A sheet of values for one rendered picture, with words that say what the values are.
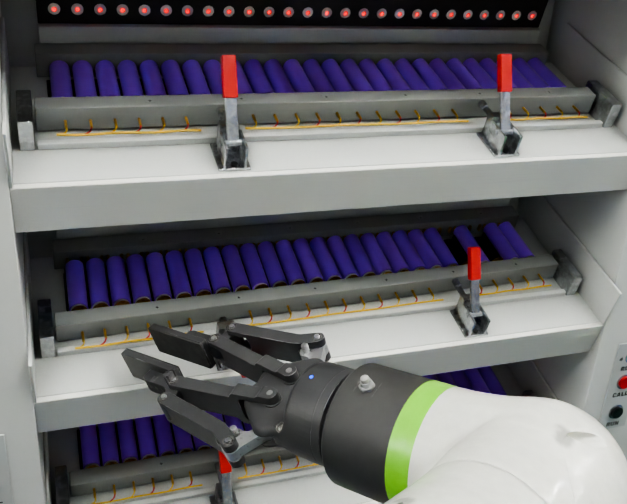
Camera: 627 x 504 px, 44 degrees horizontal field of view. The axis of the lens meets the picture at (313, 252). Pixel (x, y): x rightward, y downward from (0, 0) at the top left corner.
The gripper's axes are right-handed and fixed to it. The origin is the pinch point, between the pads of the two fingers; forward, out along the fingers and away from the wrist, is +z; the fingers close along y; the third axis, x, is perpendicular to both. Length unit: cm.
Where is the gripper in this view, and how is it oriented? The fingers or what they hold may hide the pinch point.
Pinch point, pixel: (167, 358)
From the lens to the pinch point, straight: 71.1
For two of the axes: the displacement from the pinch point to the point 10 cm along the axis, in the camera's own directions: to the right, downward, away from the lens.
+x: -2.6, -8.0, -5.4
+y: 5.6, -5.8, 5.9
